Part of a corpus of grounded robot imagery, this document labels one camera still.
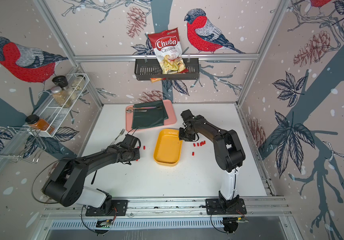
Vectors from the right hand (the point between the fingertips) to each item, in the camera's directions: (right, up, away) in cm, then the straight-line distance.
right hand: (180, 138), depth 95 cm
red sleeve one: (+9, -5, +3) cm, 11 cm away
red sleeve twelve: (+12, -5, +3) cm, 13 cm away
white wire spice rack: (-66, +16, -20) cm, 71 cm away
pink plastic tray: (-7, +17, +21) cm, 28 cm away
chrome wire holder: (-71, +2, -28) cm, 76 cm away
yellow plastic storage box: (-8, -7, 0) cm, 11 cm away
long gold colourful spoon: (-39, +21, +24) cm, 50 cm away
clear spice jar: (-60, +34, -9) cm, 70 cm away
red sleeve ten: (-24, -7, +1) cm, 25 cm away
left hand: (-26, -9, -2) cm, 28 cm away
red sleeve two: (+8, -10, -2) cm, 13 cm away
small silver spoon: (-40, +18, +21) cm, 48 cm away
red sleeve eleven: (+16, -3, +3) cm, 17 cm away
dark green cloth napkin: (-21, +13, +19) cm, 31 cm away
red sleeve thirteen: (+14, -5, +3) cm, 15 cm away
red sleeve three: (+15, -4, +3) cm, 16 cm away
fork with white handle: (-42, +2, +9) cm, 43 cm away
